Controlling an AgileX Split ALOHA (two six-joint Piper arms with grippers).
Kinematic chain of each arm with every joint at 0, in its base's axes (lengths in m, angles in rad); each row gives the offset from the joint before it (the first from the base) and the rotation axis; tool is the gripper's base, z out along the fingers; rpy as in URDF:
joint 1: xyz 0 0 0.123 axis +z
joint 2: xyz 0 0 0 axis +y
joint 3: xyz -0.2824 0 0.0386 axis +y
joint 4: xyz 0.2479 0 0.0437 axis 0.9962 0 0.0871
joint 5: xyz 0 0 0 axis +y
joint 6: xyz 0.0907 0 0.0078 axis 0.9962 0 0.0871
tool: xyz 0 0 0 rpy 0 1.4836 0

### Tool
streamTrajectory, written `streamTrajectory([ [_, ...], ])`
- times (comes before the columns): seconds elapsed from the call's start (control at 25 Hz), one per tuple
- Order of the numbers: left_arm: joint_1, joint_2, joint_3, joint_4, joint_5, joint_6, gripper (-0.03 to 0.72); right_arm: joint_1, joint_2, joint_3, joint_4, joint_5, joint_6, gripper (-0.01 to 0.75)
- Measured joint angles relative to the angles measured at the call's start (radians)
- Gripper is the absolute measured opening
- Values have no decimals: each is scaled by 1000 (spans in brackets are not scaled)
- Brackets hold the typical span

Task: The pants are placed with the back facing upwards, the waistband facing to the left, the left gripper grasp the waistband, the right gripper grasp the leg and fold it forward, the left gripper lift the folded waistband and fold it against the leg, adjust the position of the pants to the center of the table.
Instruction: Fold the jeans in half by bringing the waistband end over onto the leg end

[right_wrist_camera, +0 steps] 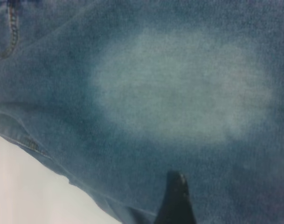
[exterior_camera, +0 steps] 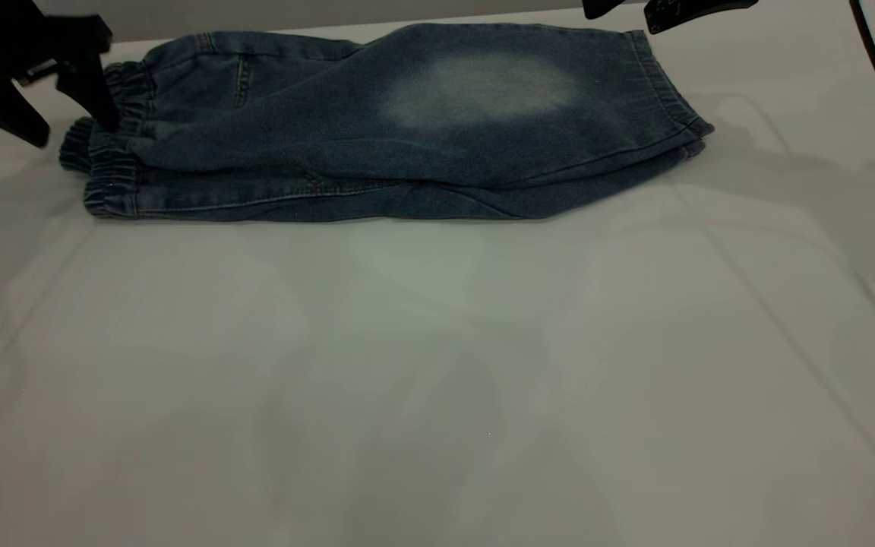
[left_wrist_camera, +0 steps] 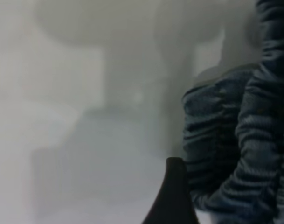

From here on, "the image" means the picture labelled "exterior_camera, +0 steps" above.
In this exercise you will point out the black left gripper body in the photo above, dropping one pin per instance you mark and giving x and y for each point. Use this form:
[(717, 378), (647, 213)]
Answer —
[(12, 38)]

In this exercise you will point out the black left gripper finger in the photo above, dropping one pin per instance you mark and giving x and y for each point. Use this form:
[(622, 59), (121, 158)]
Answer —
[(4, 110), (92, 91)]

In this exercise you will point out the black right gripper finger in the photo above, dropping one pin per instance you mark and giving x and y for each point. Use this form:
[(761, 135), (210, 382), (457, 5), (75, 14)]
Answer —
[(597, 6), (673, 14)]

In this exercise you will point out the white table cover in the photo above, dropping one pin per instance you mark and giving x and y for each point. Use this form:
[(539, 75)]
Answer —
[(407, 380)]

